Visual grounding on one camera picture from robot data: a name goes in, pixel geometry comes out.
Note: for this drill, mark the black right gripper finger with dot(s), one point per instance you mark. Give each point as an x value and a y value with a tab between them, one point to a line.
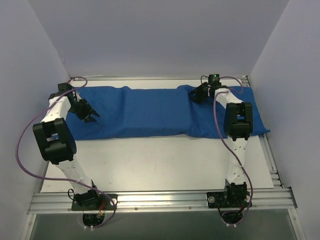
197	99
193	92

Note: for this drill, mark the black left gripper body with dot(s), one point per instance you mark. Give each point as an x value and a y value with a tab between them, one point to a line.
85	112

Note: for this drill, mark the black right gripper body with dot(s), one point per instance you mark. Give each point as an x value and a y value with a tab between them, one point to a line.
197	93

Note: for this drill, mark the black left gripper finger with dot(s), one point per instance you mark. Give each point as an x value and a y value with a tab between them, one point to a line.
94	113
89	120

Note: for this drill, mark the blue surgical cloth wrap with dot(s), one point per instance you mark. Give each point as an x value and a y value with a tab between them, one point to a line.
137	113

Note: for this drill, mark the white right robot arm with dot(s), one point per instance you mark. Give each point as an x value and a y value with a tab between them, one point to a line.
237	126

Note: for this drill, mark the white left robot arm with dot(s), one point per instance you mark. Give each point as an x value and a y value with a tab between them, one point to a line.
57	144

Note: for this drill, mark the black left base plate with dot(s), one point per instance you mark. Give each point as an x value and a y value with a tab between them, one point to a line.
93	202

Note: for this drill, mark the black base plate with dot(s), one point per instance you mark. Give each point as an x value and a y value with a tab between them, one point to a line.
93	202
224	200

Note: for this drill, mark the aluminium right side rail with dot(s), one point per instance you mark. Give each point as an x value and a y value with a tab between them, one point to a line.
260	164

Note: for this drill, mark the aluminium rail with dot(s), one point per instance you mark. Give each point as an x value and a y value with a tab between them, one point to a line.
260	164
160	201

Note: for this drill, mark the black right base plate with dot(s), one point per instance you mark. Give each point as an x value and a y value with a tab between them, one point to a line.
224	200

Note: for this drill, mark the aluminium front rail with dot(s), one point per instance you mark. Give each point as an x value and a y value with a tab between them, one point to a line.
160	201

